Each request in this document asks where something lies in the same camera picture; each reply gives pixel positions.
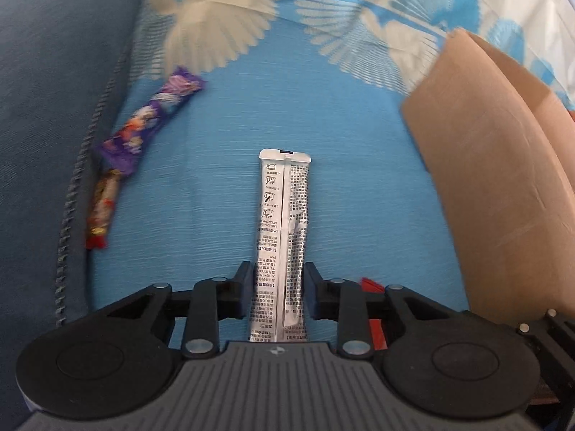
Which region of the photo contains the red snack packet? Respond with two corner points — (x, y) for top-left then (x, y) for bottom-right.
(359, 277), (389, 352)

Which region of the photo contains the purple candy packet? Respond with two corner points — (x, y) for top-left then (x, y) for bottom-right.
(97, 65), (207, 176)

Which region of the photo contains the blue grey cushion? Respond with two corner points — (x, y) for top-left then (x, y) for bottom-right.
(0, 0), (149, 414)

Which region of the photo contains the brown cardboard box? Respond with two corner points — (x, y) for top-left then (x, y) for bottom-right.
(400, 27), (575, 326)

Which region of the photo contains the red gold stick packet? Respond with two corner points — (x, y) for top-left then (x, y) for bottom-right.
(84, 168), (124, 250)

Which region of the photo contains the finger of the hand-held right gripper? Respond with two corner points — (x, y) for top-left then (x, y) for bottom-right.
(516, 307), (575, 380)

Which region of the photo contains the silver stick packet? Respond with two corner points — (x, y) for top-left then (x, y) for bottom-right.
(248, 148), (312, 343)

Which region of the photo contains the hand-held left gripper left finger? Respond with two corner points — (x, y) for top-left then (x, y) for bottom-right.
(96, 261), (255, 361)

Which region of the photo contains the blue white printed bedsheet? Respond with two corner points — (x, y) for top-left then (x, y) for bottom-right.
(87, 0), (575, 351)

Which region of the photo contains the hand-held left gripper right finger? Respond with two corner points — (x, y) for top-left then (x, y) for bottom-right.
(303, 261), (469, 361)

